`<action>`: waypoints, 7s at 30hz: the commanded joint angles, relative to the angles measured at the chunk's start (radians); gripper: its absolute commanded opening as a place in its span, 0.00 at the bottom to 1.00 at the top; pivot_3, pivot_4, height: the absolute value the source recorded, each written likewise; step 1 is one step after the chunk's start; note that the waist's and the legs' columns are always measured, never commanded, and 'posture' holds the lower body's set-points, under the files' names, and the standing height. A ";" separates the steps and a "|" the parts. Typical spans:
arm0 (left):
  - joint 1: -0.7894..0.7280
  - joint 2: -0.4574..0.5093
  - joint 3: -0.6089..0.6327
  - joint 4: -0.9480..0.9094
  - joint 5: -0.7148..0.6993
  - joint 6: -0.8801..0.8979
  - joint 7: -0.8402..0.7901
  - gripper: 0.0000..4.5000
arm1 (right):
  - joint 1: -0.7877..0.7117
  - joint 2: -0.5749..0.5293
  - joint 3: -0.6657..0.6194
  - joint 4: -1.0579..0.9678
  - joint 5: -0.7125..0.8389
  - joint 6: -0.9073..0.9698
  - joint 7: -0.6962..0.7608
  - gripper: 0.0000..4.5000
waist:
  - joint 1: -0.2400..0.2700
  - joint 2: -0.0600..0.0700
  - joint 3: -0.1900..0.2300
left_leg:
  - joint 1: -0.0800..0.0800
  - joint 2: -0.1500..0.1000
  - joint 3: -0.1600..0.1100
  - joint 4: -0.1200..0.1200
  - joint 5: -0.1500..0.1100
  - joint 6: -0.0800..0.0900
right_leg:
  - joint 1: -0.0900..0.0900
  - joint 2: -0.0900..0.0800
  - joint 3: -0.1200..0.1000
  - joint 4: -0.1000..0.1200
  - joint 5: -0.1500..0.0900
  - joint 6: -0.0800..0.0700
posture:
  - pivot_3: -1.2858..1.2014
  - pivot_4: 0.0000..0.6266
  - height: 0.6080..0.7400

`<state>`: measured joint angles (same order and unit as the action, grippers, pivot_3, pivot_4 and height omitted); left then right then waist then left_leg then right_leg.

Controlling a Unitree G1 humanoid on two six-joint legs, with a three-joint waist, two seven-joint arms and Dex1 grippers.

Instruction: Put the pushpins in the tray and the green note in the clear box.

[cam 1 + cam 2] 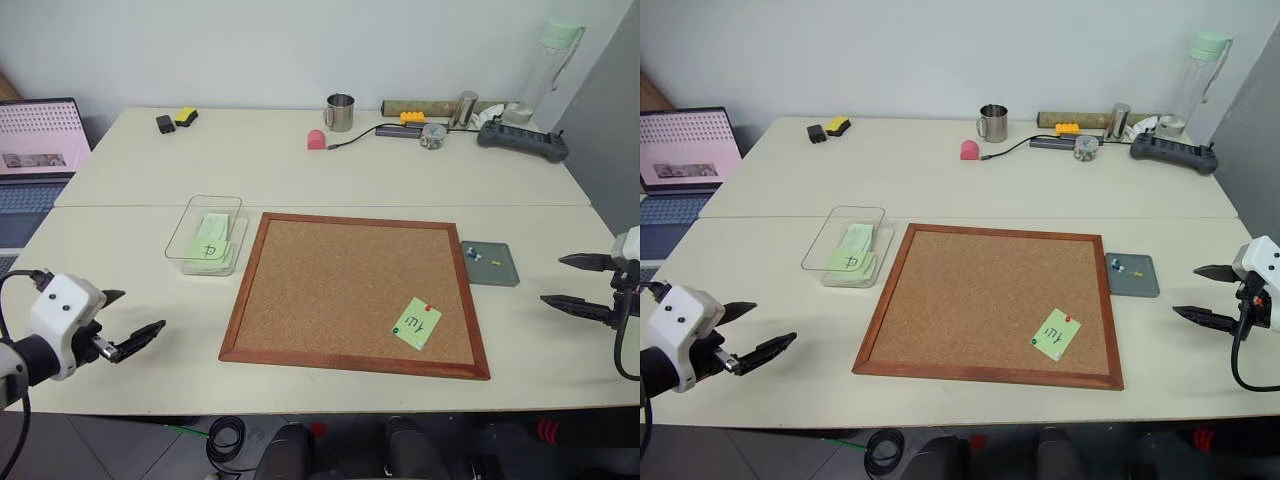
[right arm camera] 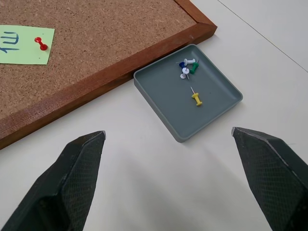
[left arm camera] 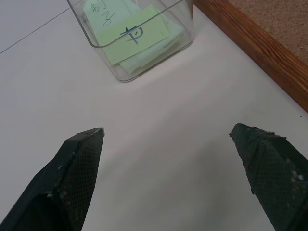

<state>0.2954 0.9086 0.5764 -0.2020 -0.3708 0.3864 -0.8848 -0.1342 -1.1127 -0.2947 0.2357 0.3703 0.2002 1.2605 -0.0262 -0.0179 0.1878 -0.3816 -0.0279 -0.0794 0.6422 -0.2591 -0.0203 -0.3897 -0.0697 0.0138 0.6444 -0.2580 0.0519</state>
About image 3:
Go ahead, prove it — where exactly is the green note with blue character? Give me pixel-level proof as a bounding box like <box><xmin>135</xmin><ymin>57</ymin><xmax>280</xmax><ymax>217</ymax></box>
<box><xmin>95</xmin><ymin>3</ymin><xmax>171</xmax><ymax>65</ymax></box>

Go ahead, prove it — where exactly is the pale green note with handwriting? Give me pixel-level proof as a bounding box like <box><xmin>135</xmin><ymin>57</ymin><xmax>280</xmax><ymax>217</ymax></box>
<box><xmin>82</xmin><ymin>0</ymin><xmax>141</xmax><ymax>33</ymax></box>

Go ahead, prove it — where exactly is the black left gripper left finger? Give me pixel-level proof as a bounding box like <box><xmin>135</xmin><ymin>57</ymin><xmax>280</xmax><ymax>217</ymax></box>
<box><xmin>0</xmin><ymin>127</ymin><xmax>105</xmax><ymax>231</ymax></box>

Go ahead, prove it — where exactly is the clear plastic container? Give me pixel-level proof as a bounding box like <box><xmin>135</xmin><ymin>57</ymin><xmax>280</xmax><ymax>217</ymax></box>
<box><xmin>66</xmin><ymin>0</ymin><xmax>194</xmax><ymax>83</ymax></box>

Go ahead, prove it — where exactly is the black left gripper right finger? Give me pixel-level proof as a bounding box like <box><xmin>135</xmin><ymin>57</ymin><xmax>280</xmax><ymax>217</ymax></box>
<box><xmin>229</xmin><ymin>123</ymin><xmax>308</xmax><ymax>231</ymax></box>

